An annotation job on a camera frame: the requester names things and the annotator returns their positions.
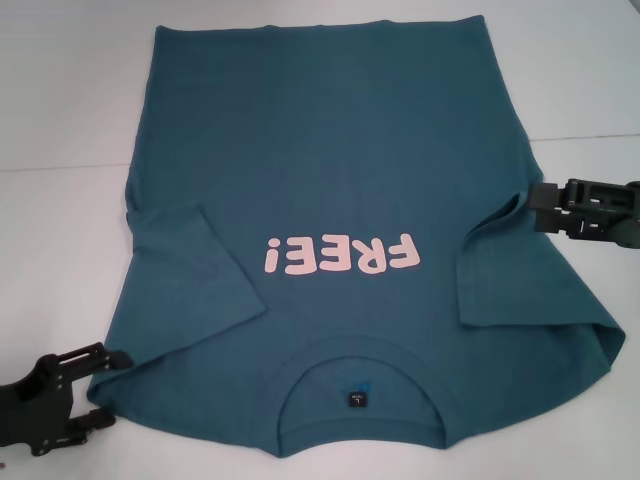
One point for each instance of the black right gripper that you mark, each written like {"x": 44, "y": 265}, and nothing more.
{"x": 625, "y": 220}

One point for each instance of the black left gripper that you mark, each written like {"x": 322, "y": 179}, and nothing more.
{"x": 40, "y": 410}

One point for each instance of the blue t-shirt with pink print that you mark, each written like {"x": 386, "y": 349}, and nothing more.
{"x": 320, "y": 175}

